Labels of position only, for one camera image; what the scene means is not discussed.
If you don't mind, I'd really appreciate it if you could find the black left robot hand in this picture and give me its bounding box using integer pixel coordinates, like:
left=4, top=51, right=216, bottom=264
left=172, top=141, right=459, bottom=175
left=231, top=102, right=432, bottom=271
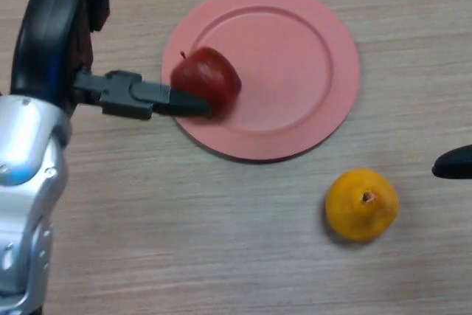
left=10, top=0, right=212, bottom=120

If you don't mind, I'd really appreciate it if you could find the yellow-orange pear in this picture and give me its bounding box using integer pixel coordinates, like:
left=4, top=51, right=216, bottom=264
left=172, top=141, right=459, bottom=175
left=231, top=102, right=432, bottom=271
left=324, top=167, right=400, bottom=244

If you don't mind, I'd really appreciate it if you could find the red apple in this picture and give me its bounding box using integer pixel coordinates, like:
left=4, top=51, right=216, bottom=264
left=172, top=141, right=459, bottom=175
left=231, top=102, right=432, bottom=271
left=170, top=46, right=243, bottom=117

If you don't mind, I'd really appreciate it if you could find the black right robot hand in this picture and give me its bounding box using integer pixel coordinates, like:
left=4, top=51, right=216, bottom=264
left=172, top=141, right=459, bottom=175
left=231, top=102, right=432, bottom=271
left=431, top=145, right=472, bottom=180

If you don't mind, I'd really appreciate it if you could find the pink round plate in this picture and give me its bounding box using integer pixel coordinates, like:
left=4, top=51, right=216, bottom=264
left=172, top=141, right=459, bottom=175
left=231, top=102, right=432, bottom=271
left=161, top=0, right=361, bottom=163

